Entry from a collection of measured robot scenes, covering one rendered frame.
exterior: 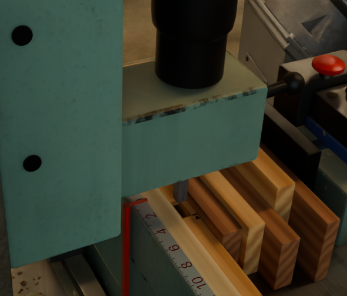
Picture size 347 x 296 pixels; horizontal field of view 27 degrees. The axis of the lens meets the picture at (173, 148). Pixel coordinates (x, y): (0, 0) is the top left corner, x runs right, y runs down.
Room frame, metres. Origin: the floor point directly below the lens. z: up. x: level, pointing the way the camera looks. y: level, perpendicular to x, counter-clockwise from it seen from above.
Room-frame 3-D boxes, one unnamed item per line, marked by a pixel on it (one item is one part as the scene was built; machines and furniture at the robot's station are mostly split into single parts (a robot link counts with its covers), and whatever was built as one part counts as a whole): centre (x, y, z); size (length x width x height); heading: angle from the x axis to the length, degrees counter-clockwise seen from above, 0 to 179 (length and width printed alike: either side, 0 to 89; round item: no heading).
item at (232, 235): (0.52, -0.01, 0.93); 0.18 x 0.02 x 0.05; 30
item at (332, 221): (0.54, -0.07, 0.93); 0.25 x 0.01 x 0.07; 30
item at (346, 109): (0.58, -0.17, 0.99); 0.13 x 0.11 x 0.06; 30
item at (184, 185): (0.47, -0.01, 0.97); 0.01 x 0.01 x 0.05; 30
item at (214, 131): (0.47, 0.01, 1.03); 0.14 x 0.07 x 0.09; 120
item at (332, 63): (0.59, -0.14, 1.02); 0.03 x 0.03 x 0.01
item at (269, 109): (0.54, -0.12, 0.95); 0.09 x 0.07 x 0.09; 30
